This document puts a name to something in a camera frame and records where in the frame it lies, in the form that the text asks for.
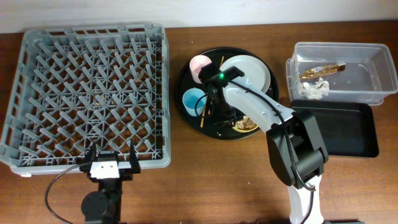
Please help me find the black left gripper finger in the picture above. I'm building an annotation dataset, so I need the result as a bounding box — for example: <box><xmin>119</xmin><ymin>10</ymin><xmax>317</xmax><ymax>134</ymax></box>
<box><xmin>129</xmin><ymin>140</ymin><xmax>139</xmax><ymax>170</ymax></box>
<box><xmin>84</xmin><ymin>143</ymin><xmax>96</xmax><ymax>164</ymax></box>

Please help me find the yellow bowl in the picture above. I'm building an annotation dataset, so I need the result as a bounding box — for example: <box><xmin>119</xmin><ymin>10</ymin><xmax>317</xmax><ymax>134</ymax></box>
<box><xmin>231</xmin><ymin>115</ymin><xmax>259</xmax><ymax>133</ymax></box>

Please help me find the blue cup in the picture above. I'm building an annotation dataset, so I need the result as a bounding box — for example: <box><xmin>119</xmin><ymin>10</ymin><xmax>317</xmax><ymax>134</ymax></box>
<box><xmin>182</xmin><ymin>88</ymin><xmax>207</xmax><ymax>116</ymax></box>

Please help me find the pink cup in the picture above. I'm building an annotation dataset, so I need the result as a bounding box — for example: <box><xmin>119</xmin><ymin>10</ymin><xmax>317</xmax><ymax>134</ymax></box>
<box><xmin>189</xmin><ymin>55</ymin><xmax>211</xmax><ymax>84</ymax></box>

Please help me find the brown Nescafe Gold sachet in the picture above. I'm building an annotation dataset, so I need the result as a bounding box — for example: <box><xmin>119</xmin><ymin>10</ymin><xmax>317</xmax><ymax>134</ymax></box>
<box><xmin>300</xmin><ymin>63</ymin><xmax>346</xmax><ymax>79</ymax></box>

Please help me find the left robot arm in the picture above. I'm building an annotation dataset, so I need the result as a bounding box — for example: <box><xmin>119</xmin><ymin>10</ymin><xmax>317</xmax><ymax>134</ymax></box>
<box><xmin>80</xmin><ymin>143</ymin><xmax>141</xmax><ymax>224</ymax></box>

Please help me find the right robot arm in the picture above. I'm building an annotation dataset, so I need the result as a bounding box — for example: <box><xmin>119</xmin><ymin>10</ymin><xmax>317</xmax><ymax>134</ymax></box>
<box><xmin>198</xmin><ymin>63</ymin><xmax>328</xmax><ymax>223</ymax></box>

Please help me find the grey dishwasher rack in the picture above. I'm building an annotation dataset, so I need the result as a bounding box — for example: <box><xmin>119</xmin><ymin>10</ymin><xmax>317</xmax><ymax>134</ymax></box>
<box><xmin>1</xmin><ymin>24</ymin><xmax>171</xmax><ymax>177</ymax></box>

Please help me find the clear plastic waste bin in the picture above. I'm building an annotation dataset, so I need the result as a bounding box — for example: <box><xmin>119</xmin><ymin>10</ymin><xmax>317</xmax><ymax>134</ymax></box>
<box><xmin>286</xmin><ymin>42</ymin><xmax>397</xmax><ymax>105</ymax></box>

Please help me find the left wooden chopstick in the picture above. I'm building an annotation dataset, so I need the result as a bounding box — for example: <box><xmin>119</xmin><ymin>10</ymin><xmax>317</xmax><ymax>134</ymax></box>
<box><xmin>200</xmin><ymin>100</ymin><xmax>207</xmax><ymax>128</ymax></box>

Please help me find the round black tray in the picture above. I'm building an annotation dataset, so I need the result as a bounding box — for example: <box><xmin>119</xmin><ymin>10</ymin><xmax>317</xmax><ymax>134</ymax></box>
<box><xmin>175</xmin><ymin>47</ymin><xmax>259</xmax><ymax>140</ymax></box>

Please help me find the grey plate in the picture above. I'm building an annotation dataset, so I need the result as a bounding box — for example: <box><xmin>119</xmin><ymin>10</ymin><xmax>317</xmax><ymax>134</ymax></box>
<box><xmin>220</xmin><ymin>55</ymin><xmax>271</xmax><ymax>93</ymax></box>

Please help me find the crumpled white tissue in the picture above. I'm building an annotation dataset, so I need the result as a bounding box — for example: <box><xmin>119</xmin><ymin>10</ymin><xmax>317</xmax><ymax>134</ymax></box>
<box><xmin>297</xmin><ymin>78</ymin><xmax>330</xmax><ymax>100</ymax></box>

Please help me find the black rectangular tray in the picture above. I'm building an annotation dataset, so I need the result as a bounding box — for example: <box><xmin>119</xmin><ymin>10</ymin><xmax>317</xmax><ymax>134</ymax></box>
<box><xmin>291</xmin><ymin>100</ymin><xmax>379</xmax><ymax>158</ymax></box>

